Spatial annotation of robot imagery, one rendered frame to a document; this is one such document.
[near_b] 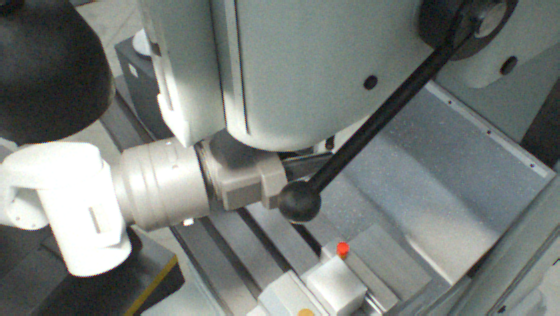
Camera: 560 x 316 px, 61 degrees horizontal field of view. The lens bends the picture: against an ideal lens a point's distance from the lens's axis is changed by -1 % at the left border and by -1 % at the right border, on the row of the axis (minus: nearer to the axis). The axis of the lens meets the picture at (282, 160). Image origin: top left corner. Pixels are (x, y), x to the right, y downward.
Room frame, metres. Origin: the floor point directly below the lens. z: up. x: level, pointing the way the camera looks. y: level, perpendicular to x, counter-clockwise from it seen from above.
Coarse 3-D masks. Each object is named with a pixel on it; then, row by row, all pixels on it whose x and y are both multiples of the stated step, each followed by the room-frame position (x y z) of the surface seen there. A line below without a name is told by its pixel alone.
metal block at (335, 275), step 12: (324, 264) 0.29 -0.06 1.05; (336, 264) 0.29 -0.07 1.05; (312, 276) 0.27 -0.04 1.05; (324, 276) 0.27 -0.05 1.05; (336, 276) 0.27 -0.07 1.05; (348, 276) 0.27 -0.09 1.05; (312, 288) 0.26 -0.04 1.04; (324, 288) 0.25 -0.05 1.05; (336, 288) 0.25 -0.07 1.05; (348, 288) 0.25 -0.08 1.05; (360, 288) 0.25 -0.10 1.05; (324, 300) 0.24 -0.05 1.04; (336, 300) 0.24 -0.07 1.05; (348, 300) 0.24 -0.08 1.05; (360, 300) 0.25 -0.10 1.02; (336, 312) 0.22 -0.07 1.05; (348, 312) 0.24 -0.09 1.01
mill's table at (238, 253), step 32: (128, 96) 0.75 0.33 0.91; (128, 128) 0.66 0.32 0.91; (192, 224) 0.43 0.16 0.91; (224, 224) 0.43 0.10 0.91; (256, 224) 0.45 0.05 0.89; (288, 224) 0.43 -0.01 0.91; (320, 224) 0.43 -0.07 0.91; (192, 256) 0.38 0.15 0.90; (224, 256) 0.37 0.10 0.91; (256, 256) 0.37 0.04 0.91; (288, 256) 0.37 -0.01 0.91; (320, 256) 0.38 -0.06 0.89; (224, 288) 0.31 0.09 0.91; (256, 288) 0.32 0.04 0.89
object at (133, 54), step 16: (128, 48) 0.68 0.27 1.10; (144, 48) 0.66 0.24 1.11; (128, 64) 0.66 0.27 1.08; (144, 64) 0.64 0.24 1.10; (128, 80) 0.68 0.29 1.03; (144, 80) 0.62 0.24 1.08; (144, 96) 0.64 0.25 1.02; (144, 112) 0.66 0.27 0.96; (160, 112) 0.60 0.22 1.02; (160, 128) 0.62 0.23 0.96
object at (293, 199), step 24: (432, 0) 0.26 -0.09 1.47; (456, 0) 0.25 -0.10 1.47; (480, 0) 0.25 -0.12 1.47; (504, 0) 0.27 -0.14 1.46; (432, 24) 0.25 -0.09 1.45; (456, 24) 0.25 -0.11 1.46; (480, 24) 0.25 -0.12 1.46; (504, 24) 0.28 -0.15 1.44; (456, 48) 0.25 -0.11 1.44; (480, 48) 0.27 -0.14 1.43; (432, 72) 0.24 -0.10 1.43; (408, 96) 0.23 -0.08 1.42; (384, 120) 0.22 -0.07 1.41; (360, 144) 0.20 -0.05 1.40; (336, 168) 0.19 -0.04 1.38; (288, 192) 0.18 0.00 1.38; (312, 192) 0.18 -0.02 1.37; (288, 216) 0.17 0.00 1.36; (312, 216) 0.17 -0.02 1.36
